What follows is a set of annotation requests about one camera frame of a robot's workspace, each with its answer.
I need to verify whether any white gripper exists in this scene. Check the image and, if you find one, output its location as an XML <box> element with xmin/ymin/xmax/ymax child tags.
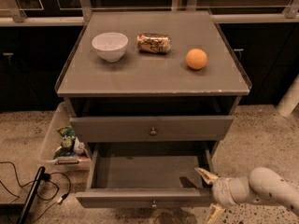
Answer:
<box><xmin>195</xmin><ymin>168</ymin><xmax>235</xmax><ymax>224</ymax></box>

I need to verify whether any grey drawer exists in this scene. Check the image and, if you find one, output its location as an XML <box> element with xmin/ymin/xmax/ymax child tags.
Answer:
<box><xmin>70</xmin><ymin>116</ymin><xmax>233</xmax><ymax>143</ymax></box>
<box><xmin>76</xmin><ymin>142</ymin><xmax>214</xmax><ymax>208</ymax></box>

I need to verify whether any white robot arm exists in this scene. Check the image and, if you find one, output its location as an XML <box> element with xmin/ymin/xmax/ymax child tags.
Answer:
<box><xmin>197</xmin><ymin>81</ymin><xmax>299</xmax><ymax>224</ymax></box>

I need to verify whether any grey top drawer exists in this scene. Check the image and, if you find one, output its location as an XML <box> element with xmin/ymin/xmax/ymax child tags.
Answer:
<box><xmin>70</xmin><ymin>116</ymin><xmax>233</xmax><ymax>143</ymax></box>

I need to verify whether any grey drawer cabinet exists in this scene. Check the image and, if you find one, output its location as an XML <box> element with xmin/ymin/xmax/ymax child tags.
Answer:
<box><xmin>54</xmin><ymin>10</ymin><xmax>252</xmax><ymax>161</ymax></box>

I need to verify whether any orange fruit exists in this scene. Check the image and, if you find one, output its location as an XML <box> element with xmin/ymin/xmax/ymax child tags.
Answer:
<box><xmin>185</xmin><ymin>49</ymin><xmax>207</xmax><ymax>70</ymax></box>

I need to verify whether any clear plastic storage bin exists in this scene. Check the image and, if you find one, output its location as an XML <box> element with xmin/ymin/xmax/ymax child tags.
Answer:
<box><xmin>38</xmin><ymin>102</ymin><xmax>91</xmax><ymax>172</ymax></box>

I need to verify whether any crushed brown drink can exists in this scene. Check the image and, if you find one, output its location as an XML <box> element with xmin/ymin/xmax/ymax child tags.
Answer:
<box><xmin>136</xmin><ymin>33</ymin><xmax>171</xmax><ymax>54</ymax></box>

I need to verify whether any white ceramic bowl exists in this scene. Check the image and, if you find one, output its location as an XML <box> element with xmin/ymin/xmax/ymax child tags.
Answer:
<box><xmin>92</xmin><ymin>32</ymin><xmax>128</xmax><ymax>63</ymax></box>

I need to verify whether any black flat device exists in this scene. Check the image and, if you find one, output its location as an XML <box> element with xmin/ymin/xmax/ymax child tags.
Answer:
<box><xmin>16</xmin><ymin>166</ymin><xmax>46</xmax><ymax>224</ymax></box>

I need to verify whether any black cable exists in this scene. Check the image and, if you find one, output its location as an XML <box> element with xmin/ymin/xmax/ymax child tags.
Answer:
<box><xmin>0</xmin><ymin>161</ymin><xmax>73</xmax><ymax>224</ymax></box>

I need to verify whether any metal railing frame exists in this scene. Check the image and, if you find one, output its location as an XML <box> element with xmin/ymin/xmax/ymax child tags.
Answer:
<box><xmin>0</xmin><ymin>0</ymin><xmax>299</xmax><ymax>23</ymax></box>

